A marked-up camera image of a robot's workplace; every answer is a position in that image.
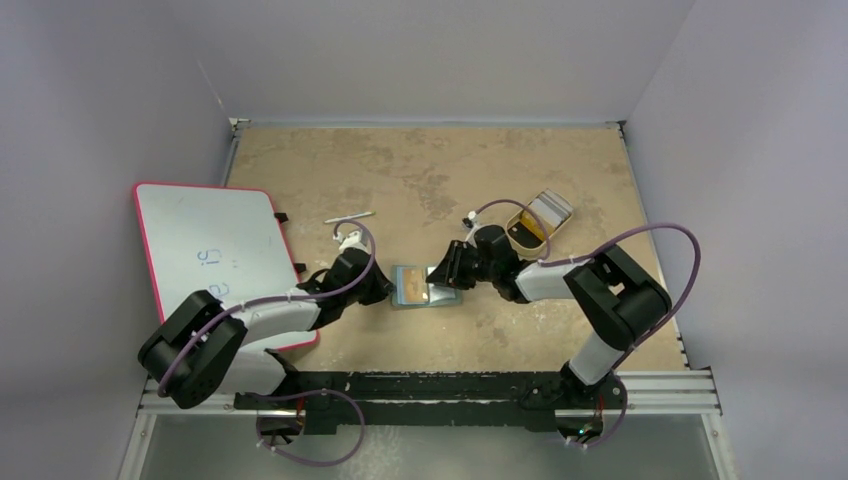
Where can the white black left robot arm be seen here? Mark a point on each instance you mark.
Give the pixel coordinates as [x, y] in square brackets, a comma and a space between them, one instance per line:
[204, 349]

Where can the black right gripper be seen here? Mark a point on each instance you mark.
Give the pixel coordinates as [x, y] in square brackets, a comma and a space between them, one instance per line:
[451, 266]

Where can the green leather card holder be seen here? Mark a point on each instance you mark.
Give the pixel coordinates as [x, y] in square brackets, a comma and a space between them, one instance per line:
[439, 296]

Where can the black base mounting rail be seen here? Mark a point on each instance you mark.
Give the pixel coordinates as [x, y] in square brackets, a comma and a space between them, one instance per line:
[533, 400]

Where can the stack of grey cards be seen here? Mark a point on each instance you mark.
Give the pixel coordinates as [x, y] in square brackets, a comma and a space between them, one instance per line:
[552, 208]

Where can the aluminium extrusion frame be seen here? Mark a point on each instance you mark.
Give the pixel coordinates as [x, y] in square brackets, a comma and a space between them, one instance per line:
[690, 392]

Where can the pink framed whiteboard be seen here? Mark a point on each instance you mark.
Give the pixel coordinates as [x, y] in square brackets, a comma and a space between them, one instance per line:
[222, 240]

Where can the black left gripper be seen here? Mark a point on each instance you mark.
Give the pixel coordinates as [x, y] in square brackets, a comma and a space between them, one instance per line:
[381, 290]

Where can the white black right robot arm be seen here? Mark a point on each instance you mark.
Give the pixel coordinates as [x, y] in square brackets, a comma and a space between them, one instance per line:
[621, 301]

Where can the beige oval card tray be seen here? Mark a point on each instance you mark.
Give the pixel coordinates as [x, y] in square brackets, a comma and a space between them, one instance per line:
[529, 234]

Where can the white marker pen green cap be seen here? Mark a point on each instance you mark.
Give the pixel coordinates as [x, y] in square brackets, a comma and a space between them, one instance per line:
[349, 217]

